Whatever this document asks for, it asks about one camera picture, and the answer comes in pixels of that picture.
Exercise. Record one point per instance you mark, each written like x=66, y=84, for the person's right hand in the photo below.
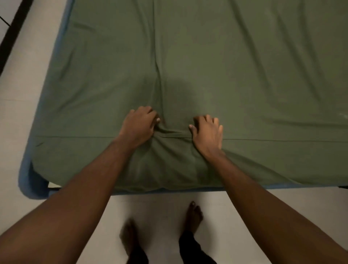
x=208, y=137

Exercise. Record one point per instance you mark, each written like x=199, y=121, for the person's left hand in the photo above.
x=137, y=127

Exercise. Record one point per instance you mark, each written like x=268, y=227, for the person's right thumb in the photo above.
x=192, y=131

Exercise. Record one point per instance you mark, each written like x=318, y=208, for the person's left thumb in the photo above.
x=156, y=122

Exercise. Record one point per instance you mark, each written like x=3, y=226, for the person's right little finger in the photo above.
x=220, y=132

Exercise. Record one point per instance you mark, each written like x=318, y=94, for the person's right middle finger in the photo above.
x=208, y=120

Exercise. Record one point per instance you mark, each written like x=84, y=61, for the green bed sheet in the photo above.
x=217, y=68

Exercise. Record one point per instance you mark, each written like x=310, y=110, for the person's right forearm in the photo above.
x=266, y=214

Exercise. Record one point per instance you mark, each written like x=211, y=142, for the person's left forearm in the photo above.
x=70, y=204

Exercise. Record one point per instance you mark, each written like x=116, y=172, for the person's right foot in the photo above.
x=194, y=216

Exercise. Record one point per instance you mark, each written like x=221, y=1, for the person's foot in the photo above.
x=194, y=216
x=130, y=235

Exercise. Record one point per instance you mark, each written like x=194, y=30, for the person's left foot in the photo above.
x=130, y=235

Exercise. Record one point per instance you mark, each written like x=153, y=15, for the black trouser leg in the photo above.
x=194, y=250
x=138, y=257

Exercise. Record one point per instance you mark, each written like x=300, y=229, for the blue mattress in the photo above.
x=29, y=185

